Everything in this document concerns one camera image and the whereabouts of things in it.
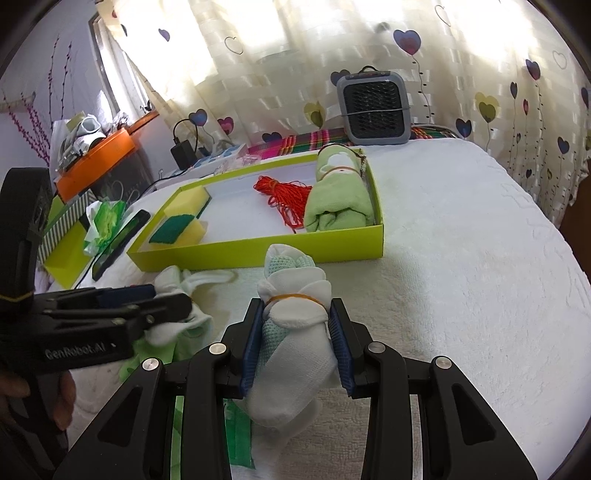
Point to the black phone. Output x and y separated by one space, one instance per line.
122 242

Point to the plaid cloth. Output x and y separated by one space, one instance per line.
300 138

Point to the light green printed cloth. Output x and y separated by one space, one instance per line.
157 353

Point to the white clutter pile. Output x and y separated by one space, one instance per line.
83 129

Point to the pink branch wall decal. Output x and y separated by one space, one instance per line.
27 127

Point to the lime green cardboard box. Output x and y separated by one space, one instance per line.
277 251

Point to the lime box lid zigzag side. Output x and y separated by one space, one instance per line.
64 258

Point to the green plastic packet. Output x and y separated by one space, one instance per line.
240 438

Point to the orange tray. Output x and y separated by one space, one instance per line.
97 159

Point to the white towel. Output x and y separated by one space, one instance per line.
291 369

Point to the blue white box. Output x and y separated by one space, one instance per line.
217 157

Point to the person's left hand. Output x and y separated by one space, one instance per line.
62 401

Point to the wooden wardrobe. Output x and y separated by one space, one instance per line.
579 212

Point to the heart print curtain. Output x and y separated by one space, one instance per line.
277 69

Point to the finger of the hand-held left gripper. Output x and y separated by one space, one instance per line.
161 311
129 295

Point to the black power adapter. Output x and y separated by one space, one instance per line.
183 154

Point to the green towel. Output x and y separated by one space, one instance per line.
332 203

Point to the grey fan heater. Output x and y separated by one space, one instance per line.
374 106

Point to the yellow sponge with green scourer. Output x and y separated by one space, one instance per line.
191 229
191 198

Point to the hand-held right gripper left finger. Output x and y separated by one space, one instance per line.
251 350

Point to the window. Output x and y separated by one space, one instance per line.
104 50

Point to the green white plastic bag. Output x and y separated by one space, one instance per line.
106 226

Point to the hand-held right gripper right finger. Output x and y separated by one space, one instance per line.
339 350

